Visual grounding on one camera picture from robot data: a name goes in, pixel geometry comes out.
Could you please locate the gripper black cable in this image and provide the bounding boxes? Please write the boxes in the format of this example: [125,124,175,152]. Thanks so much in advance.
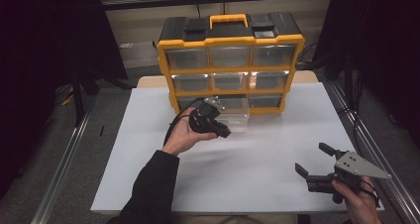
[359,179,380,209]
[163,97,206,147]

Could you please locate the aluminium floor rail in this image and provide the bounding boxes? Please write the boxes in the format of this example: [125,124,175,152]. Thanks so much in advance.
[325,81,420,224]
[30,96,97,224]

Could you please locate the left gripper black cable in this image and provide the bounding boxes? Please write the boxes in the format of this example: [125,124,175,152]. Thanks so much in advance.
[163,97,206,147]

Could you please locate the clear plastic drawer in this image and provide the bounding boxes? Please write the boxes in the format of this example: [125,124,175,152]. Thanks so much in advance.
[212,96,251,134]

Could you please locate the person's right hand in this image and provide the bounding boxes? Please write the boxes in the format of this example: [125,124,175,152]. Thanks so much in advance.
[331,175,383,224]

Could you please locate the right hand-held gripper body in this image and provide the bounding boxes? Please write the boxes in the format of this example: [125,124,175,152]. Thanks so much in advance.
[305,150,393,204]

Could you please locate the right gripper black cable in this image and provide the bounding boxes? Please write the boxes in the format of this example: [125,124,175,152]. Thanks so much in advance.
[359,179,380,209]

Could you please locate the black metal stand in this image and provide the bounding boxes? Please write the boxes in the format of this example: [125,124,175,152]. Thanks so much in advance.
[71,66,133,128]

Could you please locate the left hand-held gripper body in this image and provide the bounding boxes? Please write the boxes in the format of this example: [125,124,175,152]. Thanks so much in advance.
[188,96,227,135]

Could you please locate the person's left hand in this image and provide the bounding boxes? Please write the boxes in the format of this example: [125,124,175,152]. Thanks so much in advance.
[160,107,219,158]

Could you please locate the yellow floor cable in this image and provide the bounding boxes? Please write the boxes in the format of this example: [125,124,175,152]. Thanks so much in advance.
[53,84,75,107]

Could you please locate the black curtain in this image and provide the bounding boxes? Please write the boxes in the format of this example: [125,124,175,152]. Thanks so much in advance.
[312,0,420,148]
[0,0,129,198]

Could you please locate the black floor cables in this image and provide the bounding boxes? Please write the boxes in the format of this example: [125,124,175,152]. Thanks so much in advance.
[295,42,319,70]

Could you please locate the yellow black organizer cabinet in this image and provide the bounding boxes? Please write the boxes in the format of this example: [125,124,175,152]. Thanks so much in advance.
[157,12,306,118]

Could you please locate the grid of clear drawers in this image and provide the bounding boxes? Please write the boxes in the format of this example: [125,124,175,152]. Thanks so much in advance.
[164,44,297,111]

